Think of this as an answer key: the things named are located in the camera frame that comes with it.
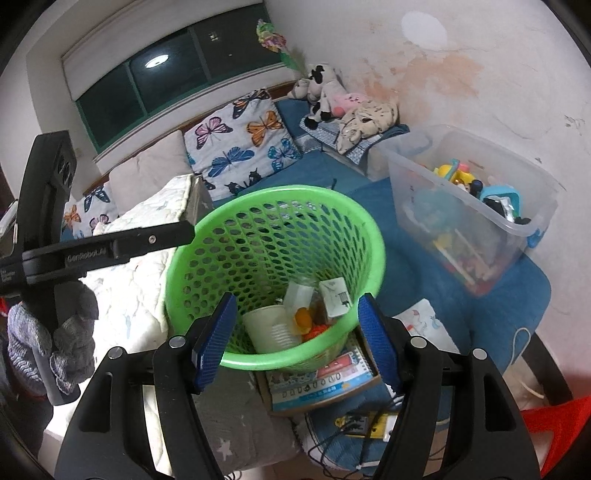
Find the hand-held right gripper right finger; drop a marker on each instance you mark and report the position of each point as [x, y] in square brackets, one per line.
[378, 346]

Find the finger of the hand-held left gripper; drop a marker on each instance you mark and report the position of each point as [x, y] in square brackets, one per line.
[157, 240]

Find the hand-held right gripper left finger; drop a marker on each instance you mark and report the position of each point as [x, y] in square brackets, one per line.
[212, 346]

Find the red plastic mesh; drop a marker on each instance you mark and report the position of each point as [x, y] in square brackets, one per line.
[318, 333]

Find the green plastic basket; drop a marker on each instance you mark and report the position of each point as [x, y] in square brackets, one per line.
[277, 221]

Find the person's left hand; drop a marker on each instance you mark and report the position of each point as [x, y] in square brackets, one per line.
[74, 341]

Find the cream quilt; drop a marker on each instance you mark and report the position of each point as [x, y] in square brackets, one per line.
[134, 286]

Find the white printed cloth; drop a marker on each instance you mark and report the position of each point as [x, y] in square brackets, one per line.
[425, 323]

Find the small butterfly print pillow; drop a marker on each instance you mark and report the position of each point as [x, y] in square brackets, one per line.
[97, 203]

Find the white paper cup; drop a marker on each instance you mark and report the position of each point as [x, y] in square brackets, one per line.
[270, 330]

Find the white small box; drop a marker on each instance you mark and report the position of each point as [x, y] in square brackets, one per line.
[334, 295]

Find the beige pillow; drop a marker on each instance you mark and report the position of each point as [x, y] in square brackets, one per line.
[152, 170]

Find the colourful children's book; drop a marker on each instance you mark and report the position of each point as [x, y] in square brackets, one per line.
[314, 387]

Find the orange plastic item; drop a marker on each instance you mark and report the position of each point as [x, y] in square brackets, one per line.
[303, 319]

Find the yellow packet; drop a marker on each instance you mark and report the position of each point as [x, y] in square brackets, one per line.
[351, 422]

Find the grey star print cloth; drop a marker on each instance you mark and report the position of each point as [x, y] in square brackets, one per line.
[240, 424]

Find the white carton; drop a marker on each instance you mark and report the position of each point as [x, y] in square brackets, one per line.
[298, 295]

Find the large butterfly print pillow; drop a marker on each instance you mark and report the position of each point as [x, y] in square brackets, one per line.
[240, 138]

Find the blue mat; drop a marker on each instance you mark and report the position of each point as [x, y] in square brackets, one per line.
[508, 300]

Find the clear plastic storage box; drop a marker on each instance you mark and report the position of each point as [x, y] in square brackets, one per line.
[485, 249]

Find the green framed window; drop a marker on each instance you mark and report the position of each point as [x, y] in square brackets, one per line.
[161, 78]

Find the pile of toys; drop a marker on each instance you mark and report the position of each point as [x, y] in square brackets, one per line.
[461, 184]

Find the blue checked cloth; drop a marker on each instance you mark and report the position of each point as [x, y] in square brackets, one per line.
[323, 136]

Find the red plastic stool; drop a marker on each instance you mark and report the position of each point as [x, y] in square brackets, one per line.
[558, 429]

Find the spotted cream plush toy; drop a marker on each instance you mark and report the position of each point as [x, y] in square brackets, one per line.
[364, 124]

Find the black and white plush toy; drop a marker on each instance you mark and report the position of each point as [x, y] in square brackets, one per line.
[323, 92]

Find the colourful pinwheel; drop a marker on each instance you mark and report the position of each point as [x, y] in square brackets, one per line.
[272, 39]

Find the pink plush toy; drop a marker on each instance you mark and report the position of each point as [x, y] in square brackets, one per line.
[353, 101]

